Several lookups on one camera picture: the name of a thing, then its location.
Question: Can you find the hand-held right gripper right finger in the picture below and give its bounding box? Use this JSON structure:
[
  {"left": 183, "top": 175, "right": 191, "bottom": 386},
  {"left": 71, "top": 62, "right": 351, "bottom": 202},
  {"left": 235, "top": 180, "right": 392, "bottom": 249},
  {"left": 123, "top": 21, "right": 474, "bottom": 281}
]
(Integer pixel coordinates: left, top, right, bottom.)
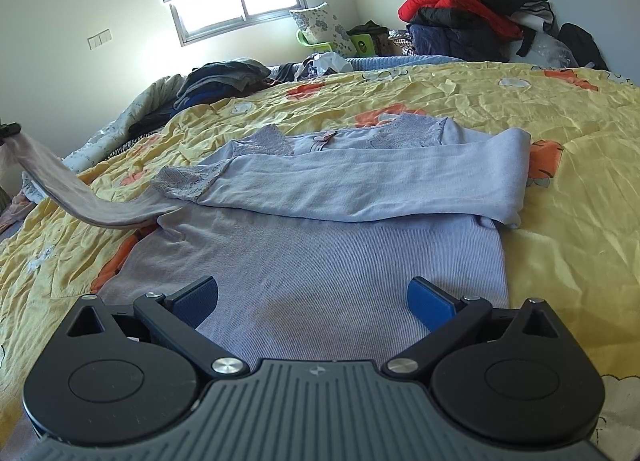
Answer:
[{"left": 382, "top": 277, "right": 571, "bottom": 382}]

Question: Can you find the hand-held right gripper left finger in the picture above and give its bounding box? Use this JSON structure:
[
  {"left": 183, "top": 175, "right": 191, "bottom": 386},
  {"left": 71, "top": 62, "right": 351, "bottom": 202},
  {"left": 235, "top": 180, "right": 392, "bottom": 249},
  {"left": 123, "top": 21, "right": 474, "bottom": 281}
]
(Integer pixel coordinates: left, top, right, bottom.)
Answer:
[{"left": 65, "top": 276, "right": 251, "bottom": 382}]

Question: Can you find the white towel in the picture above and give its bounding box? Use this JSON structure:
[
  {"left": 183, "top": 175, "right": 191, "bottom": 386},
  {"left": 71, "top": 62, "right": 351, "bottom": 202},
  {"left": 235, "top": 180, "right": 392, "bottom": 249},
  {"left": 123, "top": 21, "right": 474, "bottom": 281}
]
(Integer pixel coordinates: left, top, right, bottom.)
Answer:
[{"left": 0, "top": 116, "right": 532, "bottom": 364}]

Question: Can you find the stack of dark folded clothes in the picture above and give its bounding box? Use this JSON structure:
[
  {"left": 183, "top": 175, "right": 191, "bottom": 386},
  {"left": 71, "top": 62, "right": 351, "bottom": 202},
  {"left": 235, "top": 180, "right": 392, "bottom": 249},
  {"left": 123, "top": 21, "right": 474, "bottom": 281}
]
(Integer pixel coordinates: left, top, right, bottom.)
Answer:
[{"left": 171, "top": 58, "right": 274, "bottom": 113}]

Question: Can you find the pink cloth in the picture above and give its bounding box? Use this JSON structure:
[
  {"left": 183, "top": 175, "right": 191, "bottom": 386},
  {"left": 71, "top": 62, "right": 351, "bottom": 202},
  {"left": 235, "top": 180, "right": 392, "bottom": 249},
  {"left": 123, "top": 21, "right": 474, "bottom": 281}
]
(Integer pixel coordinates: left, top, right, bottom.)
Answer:
[{"left": 0, "top": 170, "right": 57, "bottom": 238}]

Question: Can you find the white patterned quilt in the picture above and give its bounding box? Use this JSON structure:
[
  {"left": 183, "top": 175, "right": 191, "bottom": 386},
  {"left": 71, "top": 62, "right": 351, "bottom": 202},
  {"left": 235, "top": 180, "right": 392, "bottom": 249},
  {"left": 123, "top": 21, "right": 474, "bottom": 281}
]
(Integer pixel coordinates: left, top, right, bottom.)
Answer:
[{"left": 61, "top": 72, "right": 187, "bottom": 175}]

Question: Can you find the yellow printed blanket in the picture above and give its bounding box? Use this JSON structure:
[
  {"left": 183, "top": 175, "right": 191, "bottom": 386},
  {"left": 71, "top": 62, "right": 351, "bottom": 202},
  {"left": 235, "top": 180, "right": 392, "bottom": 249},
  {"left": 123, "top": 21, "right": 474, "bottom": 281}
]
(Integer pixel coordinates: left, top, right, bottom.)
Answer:
[{"left": 0, "top": 61, "right": 640, "bottom": 461}]

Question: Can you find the blue quilted bed cover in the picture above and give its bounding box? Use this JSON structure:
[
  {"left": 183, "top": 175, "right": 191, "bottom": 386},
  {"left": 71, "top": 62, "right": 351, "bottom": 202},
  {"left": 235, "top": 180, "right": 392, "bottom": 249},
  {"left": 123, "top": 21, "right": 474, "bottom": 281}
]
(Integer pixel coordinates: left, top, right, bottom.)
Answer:
[{"left": 269, "top": 54, "right": 467, "bottom": 85}]

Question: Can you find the white plastic bag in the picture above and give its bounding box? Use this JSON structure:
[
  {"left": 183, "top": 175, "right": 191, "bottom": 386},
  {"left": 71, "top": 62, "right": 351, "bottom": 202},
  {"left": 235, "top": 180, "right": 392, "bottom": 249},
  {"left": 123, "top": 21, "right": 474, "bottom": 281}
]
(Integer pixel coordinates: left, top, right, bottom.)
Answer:
[{"left": 295, "top": 52, "right": 354, "bottom": 81}]

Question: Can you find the window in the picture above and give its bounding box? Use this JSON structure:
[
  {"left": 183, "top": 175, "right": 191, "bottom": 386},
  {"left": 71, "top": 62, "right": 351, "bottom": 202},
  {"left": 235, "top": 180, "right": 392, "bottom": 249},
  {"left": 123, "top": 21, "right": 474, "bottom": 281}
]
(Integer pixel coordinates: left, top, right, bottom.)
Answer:
[{"left": 169, "top": 0, "right": 309, "bottom": 47}]

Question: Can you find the navy jacket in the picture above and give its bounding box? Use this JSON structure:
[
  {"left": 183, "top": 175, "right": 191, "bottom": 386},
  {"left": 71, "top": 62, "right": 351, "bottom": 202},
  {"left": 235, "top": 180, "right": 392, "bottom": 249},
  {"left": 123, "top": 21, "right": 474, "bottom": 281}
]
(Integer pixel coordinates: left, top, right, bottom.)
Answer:
[{"left": 407, "top": 21, "right": 512, "bottom": 63}]

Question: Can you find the brown box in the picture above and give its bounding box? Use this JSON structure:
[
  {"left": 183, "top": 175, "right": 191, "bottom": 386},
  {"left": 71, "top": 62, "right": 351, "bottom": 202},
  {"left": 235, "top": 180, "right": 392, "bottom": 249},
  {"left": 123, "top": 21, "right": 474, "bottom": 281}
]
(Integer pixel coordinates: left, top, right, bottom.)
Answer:
[{"left": 374, "top": 34, "right": 402, "bottom": 57}]

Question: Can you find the black white checkered cloth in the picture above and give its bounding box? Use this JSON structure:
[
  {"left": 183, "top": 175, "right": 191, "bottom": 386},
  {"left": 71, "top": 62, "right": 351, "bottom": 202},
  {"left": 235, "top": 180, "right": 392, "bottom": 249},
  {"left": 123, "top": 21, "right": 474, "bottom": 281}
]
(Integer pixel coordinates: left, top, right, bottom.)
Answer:
[{"left": 387, "top": 30, "right": 417, "bottom": 56}]

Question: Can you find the green plastic chair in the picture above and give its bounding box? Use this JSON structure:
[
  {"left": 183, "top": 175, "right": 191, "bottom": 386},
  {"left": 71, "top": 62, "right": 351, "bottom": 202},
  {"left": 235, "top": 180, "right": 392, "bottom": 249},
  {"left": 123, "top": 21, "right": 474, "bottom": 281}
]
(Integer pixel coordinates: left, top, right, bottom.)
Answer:
[{"left": 296, "top": 28, "right": 377, "bottom": 58}]

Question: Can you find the clear plastic bag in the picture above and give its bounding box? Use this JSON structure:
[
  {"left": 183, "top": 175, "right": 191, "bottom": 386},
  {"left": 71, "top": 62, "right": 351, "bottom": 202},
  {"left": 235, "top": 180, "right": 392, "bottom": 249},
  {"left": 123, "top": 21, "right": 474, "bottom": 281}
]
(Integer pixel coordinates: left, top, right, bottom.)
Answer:
[{"left": 524, "top": 33, "right": 579, "bottom": 67}]

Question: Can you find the dark bag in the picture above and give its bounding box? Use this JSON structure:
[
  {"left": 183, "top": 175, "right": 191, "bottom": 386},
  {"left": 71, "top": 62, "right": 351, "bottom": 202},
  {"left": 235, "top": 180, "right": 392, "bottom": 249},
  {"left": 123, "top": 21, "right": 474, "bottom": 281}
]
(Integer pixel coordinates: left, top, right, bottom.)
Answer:
[{"left": 347, "top": 20, "right": 389, "bottom": 40}]

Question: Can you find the black puffer jacket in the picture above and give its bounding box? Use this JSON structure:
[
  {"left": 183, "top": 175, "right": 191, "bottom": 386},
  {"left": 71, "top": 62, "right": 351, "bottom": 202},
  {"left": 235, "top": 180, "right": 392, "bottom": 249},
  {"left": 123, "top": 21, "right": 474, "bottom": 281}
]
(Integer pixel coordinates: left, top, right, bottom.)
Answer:
[{"left": 412, "top": 4, "right": 507, "bottom": 33}]

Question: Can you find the grey floral pillow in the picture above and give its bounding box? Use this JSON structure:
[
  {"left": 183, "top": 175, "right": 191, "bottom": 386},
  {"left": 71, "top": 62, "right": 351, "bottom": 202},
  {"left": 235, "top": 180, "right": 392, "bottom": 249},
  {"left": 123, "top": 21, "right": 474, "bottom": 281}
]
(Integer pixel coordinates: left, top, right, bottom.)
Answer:
[{"left": 289, "top": 2, "right": 357, "bottom": 57}]

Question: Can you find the black backpack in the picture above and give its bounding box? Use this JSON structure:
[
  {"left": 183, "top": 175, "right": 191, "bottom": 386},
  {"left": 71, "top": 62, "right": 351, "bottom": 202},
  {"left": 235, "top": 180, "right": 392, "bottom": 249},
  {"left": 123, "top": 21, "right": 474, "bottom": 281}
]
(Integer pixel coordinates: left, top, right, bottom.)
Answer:
[{"left": 556, "top": 22, "right": 610, "bottom": 71}]

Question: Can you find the black white garment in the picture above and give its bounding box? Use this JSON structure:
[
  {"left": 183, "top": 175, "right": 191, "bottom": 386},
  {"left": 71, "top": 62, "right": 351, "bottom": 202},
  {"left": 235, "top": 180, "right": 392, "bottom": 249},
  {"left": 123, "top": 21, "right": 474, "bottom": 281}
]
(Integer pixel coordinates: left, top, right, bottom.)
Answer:
[{"left": 514, "top": 0, "right": 557, "bottom": 58}]

